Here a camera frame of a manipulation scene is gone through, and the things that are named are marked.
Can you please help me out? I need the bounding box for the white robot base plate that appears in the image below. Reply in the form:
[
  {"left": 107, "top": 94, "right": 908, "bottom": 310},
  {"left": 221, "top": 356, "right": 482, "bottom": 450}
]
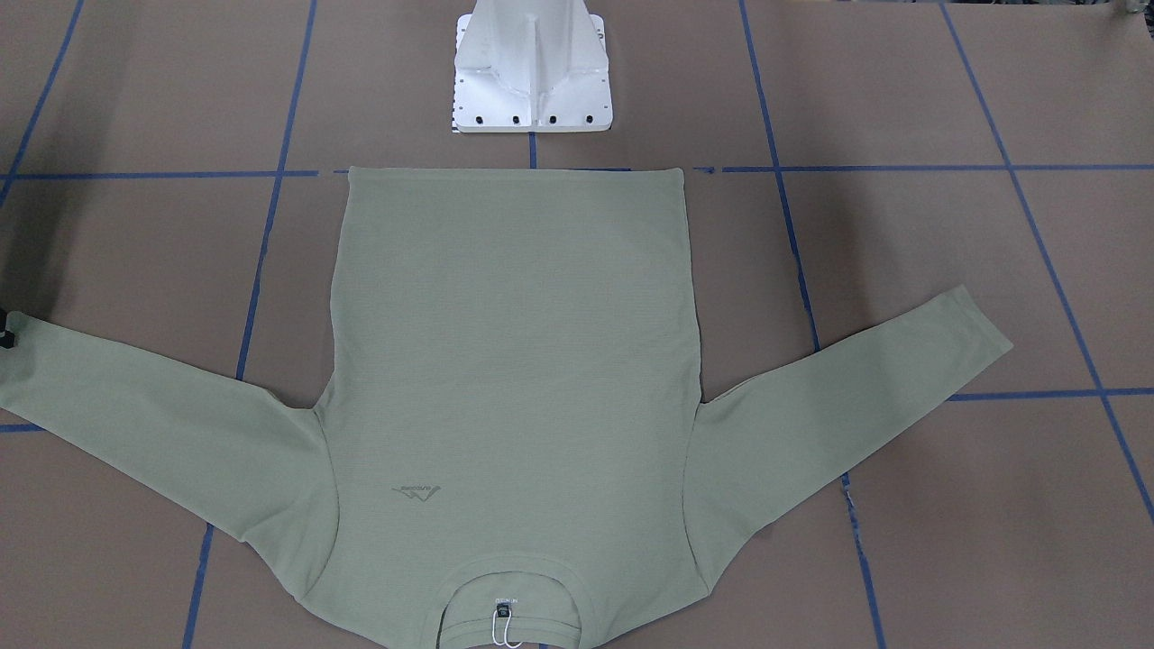
[{"left": 451, "top": 1, "right": 614, "bottom": 134}]

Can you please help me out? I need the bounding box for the olive green long-sleeve shirt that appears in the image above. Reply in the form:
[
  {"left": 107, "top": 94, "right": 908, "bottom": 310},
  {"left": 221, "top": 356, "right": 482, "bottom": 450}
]
[{"left": 3, "top": 167, "right": 1012, "bottom": 648}]

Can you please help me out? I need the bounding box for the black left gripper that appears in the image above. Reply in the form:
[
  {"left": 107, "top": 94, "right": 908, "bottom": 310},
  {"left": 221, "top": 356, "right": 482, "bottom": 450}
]
[{"left": 0, "top": 311, "right": 17, "bottom": 349}]

